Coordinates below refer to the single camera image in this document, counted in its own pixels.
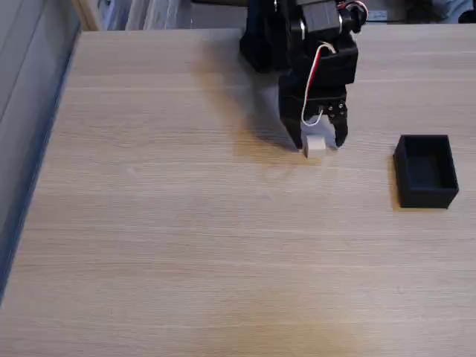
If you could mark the pale wooden frame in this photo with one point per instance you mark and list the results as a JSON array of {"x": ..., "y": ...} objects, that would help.
[{"x": 86, "y": 15}]

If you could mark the black open box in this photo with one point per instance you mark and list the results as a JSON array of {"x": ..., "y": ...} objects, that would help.
[{"x": 424, "y": 193}]

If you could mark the white cube block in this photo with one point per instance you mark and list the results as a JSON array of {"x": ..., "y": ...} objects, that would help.
[{"x": 316, "y": 147}]

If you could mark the white folded panels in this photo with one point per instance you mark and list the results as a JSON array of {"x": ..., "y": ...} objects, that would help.
[{"x": 156, "y": 14}]

